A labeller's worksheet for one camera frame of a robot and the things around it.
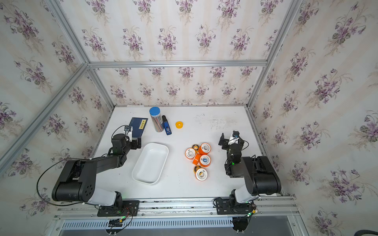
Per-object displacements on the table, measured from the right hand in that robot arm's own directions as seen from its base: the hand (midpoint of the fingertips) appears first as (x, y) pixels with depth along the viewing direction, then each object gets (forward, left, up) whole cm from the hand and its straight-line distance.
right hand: (232, 135), depth 90 cm
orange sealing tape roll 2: (-7, +17, -5) cm, 19 cm away
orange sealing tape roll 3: (-15, +22, -4) cm, 27 cm away
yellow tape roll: (+15, +35, -10) cm, 39 cm away
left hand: (-1, +63, -3) cm, 63 cm away
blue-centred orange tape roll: (-14, +17, -7) cm, 23 cm away
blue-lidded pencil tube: (+9, +48, +8) cm, 50 cm away
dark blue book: (+14, +66, -9) cm, 68 cm away
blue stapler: (+12, +44, -7) cm, 46 cm away
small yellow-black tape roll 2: (-18, +23, -9) cm, 30 cm away
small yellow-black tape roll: (-3, +23, -10) cm, 25 cm away
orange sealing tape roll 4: (-22, +20, -9) cm, 31 cm away
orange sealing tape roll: (-9, +26, -8) cm, 29 cm away
